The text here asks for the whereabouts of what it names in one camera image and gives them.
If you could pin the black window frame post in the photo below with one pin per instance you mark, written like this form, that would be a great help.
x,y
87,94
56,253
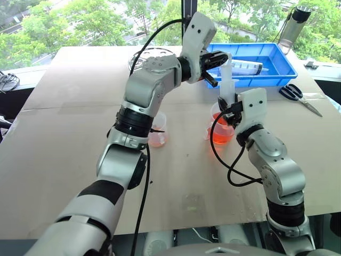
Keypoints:
x,y
189,8

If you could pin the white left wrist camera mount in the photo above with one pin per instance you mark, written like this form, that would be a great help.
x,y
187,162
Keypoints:
x,y
194,40

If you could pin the large clear plastic syringe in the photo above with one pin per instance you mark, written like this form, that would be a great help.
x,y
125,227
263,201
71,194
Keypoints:
x,y
247,68

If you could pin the clear cup with spout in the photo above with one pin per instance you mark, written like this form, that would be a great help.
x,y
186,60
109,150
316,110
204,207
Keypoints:
x,y
221,134

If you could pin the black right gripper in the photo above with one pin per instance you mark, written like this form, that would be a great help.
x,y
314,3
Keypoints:
x,y
234,114

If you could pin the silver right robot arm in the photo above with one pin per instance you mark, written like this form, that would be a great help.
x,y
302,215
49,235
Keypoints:
x,y
282,170

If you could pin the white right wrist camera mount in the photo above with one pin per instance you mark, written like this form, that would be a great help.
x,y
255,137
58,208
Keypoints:
x,y
254,106

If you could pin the clear round dish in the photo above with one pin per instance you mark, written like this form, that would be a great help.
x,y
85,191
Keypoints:
x,y
144,57

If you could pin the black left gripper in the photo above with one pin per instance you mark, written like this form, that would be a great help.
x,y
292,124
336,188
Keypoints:
x,y
205,65

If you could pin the brown cardboard table cover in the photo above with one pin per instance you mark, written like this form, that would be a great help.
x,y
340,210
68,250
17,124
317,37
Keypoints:
x,y
80,133

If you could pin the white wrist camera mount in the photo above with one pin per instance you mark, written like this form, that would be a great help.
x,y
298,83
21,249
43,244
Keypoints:
x,y
194,40
254,106

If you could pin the pale rounded shape under table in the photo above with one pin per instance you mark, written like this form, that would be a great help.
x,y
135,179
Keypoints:
x,y
231,234
158,241

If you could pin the grey robot torso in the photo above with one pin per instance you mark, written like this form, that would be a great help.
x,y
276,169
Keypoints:
x,y
213,252

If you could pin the clear plastic cup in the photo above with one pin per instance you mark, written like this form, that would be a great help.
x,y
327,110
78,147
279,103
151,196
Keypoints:
x,y
160,138

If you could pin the small black clip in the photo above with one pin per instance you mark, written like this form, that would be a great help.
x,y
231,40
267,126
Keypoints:
x,y
310,64

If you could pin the blue plastic bin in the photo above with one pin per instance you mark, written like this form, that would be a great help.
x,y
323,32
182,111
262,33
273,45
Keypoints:
x,y
279,61

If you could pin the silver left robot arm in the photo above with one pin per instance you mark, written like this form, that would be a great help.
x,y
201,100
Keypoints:
x,y
144,85

